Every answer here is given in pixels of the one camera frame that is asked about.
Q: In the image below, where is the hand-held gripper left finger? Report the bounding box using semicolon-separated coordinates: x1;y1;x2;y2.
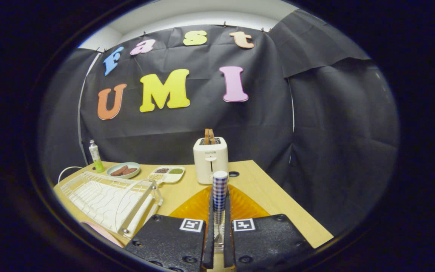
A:
124;185;215;272

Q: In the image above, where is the white toaster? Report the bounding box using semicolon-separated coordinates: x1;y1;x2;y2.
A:
193;137;229;185

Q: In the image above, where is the white wire dish rack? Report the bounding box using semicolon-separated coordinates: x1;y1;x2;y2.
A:
58;166;164;239

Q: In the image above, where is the pink plate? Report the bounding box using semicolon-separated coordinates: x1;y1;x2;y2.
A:
81;221;124;249

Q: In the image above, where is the blue checked handle spoon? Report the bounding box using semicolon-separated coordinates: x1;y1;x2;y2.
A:
212;171;228;252

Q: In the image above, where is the white drip tray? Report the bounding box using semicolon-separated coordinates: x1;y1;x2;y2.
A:
68;181;154;231

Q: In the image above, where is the green liquid bottle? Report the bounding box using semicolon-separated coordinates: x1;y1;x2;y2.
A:
89;139;105;173

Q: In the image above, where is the black backdrop cloth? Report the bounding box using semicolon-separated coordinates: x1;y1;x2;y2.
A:
40;9;399;236

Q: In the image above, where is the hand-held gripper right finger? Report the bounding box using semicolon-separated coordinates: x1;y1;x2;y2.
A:
224;184;314;272

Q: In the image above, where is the white divided seed tray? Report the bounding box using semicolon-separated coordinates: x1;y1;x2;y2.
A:
148;166;185;184

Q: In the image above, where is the light blue plate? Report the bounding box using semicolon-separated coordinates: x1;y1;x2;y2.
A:
106;162;141;179

